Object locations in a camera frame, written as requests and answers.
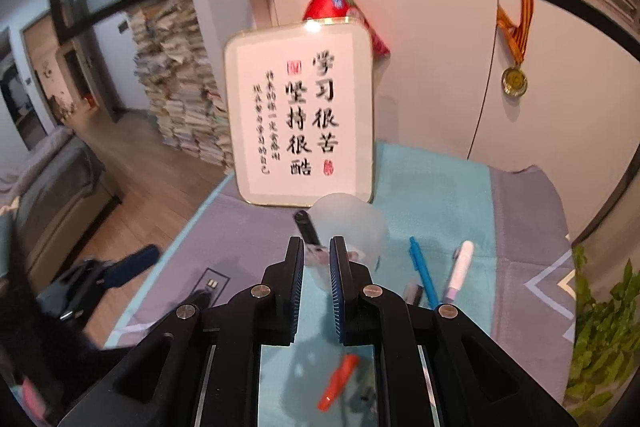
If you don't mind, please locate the orange pen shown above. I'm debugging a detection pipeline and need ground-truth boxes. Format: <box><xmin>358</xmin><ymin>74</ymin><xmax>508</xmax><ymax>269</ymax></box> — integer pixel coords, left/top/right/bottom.
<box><xmin>317</xmin><ymin>353</ymin><xmax>361</xmax><ymax>412</ymax></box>

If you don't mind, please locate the green leafy plant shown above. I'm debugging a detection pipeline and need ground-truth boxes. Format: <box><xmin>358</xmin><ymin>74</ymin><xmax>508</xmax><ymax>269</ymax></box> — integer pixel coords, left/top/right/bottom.
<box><xmin>565</xmin><ymin>244</ymin><xmax>640</xmax><ymax>423</ymax></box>

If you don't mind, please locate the black pen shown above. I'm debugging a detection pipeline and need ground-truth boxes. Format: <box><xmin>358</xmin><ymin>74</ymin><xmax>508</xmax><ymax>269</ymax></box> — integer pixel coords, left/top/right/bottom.
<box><xmin>293</xmin><ymin>209</ymin><xmax>323</xmax><ymax>249</ymax></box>

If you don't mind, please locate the grey sofa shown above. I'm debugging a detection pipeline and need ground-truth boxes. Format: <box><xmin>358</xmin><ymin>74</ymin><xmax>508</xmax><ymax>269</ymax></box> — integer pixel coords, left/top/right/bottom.
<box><xmin>0</xmin><ymin>127</ymin><xmax>123</xmax><ymax>258</ymax></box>

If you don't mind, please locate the blue pen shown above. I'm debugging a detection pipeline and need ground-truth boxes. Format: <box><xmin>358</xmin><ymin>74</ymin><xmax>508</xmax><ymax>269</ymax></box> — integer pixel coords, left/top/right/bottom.
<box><xmin>407</xmin><ymin>236</ymin><xmax>441</xmax><ymax>310</ymax></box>

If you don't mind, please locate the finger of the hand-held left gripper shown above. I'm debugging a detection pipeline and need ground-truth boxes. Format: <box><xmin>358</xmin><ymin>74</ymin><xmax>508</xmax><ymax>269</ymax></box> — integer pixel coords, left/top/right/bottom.
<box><xmin>106</xmin><ymin>245</ymin><xmax>161</xmax><ymax>289</ymax></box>

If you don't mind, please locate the tall stack of papers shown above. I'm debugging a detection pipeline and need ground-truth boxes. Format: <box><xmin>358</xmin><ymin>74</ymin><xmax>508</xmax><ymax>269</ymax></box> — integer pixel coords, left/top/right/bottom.
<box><xmin>127</xmin><ymin>0</ymin><xmax>236</xmax><ymax>170</ymax></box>

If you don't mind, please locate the frosted plastic cup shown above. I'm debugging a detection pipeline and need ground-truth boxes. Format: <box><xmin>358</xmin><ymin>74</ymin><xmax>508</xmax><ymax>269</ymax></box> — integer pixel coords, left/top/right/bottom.
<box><xmin>302</xmin><ymin>193</ymin><xmax>391</xmax><ymax>308</ymax></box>

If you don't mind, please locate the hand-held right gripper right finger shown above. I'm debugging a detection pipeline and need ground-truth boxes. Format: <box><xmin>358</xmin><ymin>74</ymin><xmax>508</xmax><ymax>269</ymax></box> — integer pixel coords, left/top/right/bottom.
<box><xmin>329</xmin><ymin>236</ymin><xmax>581</xmax><ymax>427</ymax></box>

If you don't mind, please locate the dark grey eraser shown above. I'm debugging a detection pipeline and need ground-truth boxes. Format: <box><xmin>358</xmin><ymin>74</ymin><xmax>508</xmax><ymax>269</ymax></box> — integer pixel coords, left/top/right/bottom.
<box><xmin>402</xmin><ymin>283</ymin><xmax>426</xmax><ymax>307</ymax></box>

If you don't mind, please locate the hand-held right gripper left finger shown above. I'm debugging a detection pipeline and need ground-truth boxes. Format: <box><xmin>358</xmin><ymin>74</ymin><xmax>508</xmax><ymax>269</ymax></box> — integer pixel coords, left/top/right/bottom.
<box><xmin>57</xmin><ymin>236</ymin><xmax>306</xmax><ymax>427</ymax></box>

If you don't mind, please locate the dark clothing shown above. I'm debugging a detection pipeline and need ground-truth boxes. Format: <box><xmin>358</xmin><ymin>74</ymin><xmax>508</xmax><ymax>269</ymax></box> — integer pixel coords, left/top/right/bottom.
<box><xmin>0</xmin><ymin>277</ymin><xmax>106</xmax><ymax>408</ymax></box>

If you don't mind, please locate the gold medal with striped ribbon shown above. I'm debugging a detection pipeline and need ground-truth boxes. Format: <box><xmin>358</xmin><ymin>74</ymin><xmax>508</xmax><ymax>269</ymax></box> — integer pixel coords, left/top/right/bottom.
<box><xmin>496</xmin><ymin>0</ymin><xmax>536</xmax><ymax>98</ymax></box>

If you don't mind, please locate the white bookshelf cabinet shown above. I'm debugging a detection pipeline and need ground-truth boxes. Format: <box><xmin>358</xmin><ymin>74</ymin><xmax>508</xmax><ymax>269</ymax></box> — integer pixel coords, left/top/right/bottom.
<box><xmin>245</xmin><ymin>0</ymin><xmax>640</xmax><ymax>243</ymax></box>

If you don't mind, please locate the brown door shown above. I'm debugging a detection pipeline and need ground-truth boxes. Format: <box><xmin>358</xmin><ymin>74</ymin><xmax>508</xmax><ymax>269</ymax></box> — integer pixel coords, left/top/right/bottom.
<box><xmin>21</xmin><ymin>18</ymin><xmax>65</xmax><ymax>148</ymax></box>

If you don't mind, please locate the white pen with purple tip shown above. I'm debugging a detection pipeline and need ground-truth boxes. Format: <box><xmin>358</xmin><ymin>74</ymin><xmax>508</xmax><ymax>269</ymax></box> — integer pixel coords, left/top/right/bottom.
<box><xmin>445</xmin><ymin>240</ymin><xmax>475</xmax><ymax>305</ymax></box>

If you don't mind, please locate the framed calligraphy sign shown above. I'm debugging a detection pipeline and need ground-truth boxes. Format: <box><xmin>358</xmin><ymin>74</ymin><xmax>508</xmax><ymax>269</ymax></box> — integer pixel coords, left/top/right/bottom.
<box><xmin>223</xmin><ymin>19</ymin><xmax>377</xmax><ymax>208</ymax></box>

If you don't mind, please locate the blue and grey table mat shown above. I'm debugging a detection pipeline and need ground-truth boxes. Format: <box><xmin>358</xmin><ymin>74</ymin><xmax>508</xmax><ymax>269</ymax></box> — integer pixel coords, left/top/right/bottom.
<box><xmin>107</xmin><ymin>142</ymin><xmax>576</xmax><ymax>427</ymax></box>

